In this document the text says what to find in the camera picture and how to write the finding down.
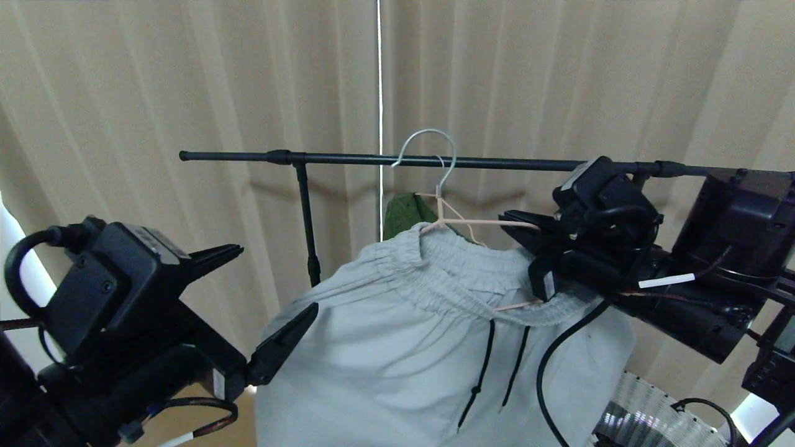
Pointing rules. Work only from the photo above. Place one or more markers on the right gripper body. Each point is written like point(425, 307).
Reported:
point(596, 270)

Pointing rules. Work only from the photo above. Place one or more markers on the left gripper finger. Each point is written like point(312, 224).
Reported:
point(211, 259)
point(282, 347)

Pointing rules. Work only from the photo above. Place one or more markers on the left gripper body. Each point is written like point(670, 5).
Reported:
point(155, 385)

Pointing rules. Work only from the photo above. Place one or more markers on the pale blue-grey garment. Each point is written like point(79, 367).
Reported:
point(372, 347)

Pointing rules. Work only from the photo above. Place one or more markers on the pink clothes hanger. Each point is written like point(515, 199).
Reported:
point(427, 195)
point(440, 208)

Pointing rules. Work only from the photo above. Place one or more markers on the green printed T-shirt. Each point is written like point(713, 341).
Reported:
point(400, 214)

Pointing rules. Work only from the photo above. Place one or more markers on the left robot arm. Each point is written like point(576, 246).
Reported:
point(25, 422)

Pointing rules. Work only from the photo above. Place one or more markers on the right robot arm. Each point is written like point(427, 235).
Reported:
point(739, 217)

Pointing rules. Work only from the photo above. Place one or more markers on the black clothes rack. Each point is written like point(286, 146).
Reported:
point(528, 163)

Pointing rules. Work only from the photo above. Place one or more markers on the white laundry basket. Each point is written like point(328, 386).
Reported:
point(646, 416)

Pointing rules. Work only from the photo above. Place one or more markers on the beige curtain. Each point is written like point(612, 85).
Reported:
point(559, 74)

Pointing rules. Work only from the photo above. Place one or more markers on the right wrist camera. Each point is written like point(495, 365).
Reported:
point(602, 186)

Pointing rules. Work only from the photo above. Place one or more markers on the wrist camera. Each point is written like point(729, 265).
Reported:
point(602, 186)
point(118, 279)

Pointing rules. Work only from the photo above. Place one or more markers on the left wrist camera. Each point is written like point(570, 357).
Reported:
point(118, 279)

